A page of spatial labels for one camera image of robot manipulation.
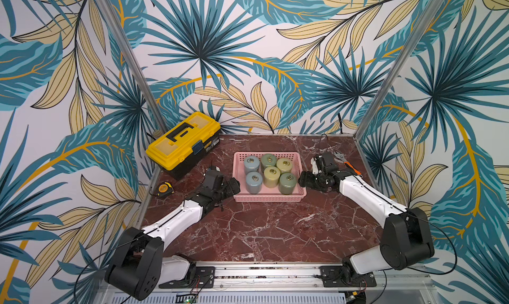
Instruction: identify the blue front tea canister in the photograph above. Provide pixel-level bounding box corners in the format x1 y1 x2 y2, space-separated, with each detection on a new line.
245 171 263 195

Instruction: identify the blue tea canister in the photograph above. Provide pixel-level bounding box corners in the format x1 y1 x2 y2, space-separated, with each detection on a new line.
243 155 261 175
245 171 263 195

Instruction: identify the pink perforated plastic basket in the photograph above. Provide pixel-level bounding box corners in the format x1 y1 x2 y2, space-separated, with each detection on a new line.
233 152 307 203

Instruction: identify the dark green front tea canister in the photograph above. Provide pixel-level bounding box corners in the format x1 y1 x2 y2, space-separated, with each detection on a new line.
278 172 298 195

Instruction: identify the dark green tea canister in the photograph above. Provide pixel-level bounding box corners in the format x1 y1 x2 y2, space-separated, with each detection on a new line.
278 172 298 195
260 153 278 171

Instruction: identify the yellow-green front tea canister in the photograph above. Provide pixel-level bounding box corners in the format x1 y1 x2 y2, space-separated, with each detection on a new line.
263 166 281 188

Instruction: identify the yellow-green tea canister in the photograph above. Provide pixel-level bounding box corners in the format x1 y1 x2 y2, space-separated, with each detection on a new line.
263 166 281 188
276 158 293 174

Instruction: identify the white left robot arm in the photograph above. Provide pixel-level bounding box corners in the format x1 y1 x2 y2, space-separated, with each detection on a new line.
104 166 241 301

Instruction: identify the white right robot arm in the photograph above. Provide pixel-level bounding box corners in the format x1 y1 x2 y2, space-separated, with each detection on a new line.
298 152 435 286

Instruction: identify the blue rear tea canister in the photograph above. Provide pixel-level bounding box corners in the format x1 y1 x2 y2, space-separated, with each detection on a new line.
243 155 261 175

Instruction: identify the yellow-green rear tea canister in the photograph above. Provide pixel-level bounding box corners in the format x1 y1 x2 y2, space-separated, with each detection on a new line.
276 158 293 174

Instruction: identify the dark green rear tea canister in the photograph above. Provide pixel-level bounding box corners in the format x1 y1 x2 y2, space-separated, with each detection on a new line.
260 153 278 171

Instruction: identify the yellow black tape measure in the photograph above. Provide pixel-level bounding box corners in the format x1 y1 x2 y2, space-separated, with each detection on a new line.
150 182 174 199

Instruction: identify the yellow black toolbox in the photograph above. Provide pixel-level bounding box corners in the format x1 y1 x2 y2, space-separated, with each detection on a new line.
146 112 221 181

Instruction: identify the orange handled adjustable wrench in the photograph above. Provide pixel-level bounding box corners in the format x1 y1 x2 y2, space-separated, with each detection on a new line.
333 151 362 175

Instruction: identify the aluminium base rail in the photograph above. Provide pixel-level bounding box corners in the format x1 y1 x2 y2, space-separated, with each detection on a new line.
93 261 442 304

